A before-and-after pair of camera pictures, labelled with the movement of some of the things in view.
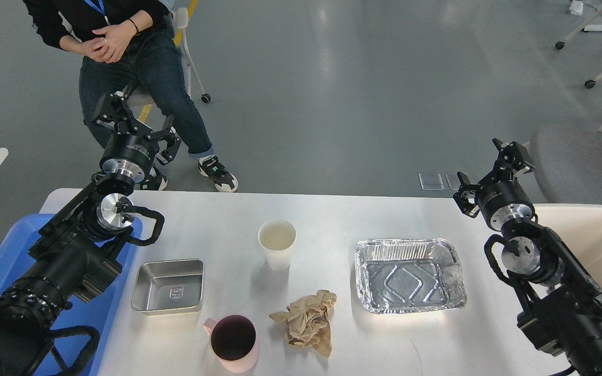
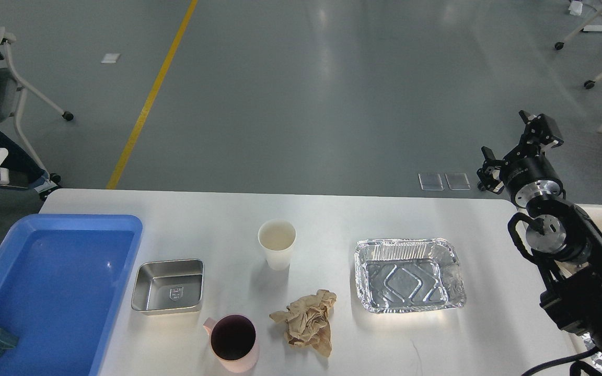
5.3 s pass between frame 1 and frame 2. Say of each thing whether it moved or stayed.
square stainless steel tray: stayed
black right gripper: moved
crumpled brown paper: stayed
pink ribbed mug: stayed
